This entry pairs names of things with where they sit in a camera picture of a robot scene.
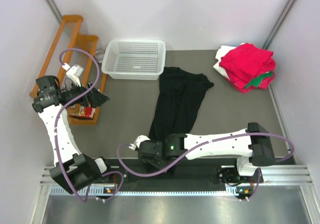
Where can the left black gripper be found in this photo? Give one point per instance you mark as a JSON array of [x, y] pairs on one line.
[[89, 99]]

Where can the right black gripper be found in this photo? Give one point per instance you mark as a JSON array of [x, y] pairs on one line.
[[160, 166]]

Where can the black t shirt blue logo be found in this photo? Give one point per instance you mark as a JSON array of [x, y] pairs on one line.
[[180, 96]]

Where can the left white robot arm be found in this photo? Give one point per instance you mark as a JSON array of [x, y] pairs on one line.
[[73, 170]]

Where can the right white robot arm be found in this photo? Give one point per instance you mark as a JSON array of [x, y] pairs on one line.
[[251, 145]]

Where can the red box in rack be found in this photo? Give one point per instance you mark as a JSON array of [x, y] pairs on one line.
[[84, 113]]

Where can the small clear plastic cup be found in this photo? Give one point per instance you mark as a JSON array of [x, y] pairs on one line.
[[99, 55]]

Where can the white plastic perforated basket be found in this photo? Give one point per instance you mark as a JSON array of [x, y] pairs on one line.
[[134, 59]]

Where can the green folded t shirt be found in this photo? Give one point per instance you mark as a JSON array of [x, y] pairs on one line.
[[258, 81]]

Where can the red folded t shirt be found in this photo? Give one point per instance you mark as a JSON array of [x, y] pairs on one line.
[[252, 63]]

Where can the white folded t shirt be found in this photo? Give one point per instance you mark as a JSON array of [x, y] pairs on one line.
[[221, 53]]

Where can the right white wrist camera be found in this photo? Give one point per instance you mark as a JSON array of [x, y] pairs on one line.
[[136, 144]]

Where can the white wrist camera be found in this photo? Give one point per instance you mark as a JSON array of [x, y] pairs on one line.
[[73, 73], [136, 144]]

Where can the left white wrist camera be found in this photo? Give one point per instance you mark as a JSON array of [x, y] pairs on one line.
[[73, 73]]

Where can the white slotted cable duct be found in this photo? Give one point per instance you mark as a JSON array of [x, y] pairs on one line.
[[228, 191]]

